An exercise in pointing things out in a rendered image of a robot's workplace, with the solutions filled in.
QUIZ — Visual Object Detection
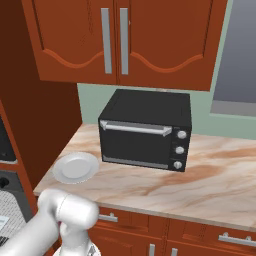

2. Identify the black toaster oven door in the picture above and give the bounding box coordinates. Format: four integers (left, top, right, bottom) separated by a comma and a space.
99, 120, 175, 170

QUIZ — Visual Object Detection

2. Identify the black toaster oven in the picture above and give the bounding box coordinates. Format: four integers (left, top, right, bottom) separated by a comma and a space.
97, 88, 193, 173

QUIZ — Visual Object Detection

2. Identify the white round plate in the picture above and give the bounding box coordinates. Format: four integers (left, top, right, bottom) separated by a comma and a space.
52, 151, 100, 185

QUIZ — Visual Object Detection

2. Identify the tall brown cabinet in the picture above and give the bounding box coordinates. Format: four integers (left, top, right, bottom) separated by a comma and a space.
0, 0, 83, 256

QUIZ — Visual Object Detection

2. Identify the brown drawer front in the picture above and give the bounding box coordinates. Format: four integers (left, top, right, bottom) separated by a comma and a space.
165, 217, 256, 253
95, 205, 152, 235

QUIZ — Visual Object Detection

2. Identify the brown base cupboard door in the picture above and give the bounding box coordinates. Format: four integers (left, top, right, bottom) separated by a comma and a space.
164, 239, 256, 256
87, 227, 165, 256

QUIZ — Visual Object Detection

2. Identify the black built-in microwave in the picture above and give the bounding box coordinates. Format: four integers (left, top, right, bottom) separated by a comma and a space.
0, 115, 18, 165

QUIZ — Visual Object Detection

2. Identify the silver toaster oven door handle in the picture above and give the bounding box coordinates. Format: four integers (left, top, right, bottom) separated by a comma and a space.
99, 119, 174, 137

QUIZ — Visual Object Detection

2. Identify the silver wall cupboard handle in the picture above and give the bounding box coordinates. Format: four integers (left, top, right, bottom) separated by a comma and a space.
100, 7, 113, 75
119, 7, 130, 76

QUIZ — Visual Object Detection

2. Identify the silver drawer handle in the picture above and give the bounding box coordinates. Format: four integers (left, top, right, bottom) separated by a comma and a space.
217, 231, 256, 248
97, 212, 119, 224

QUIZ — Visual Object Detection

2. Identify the brown wall cupboard door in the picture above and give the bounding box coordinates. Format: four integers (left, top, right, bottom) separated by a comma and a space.
114, 0, 230, 92
21, 0, 118, 85

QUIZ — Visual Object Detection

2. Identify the black built-in wall oven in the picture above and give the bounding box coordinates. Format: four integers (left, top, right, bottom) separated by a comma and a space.
0, 169, 35, 248

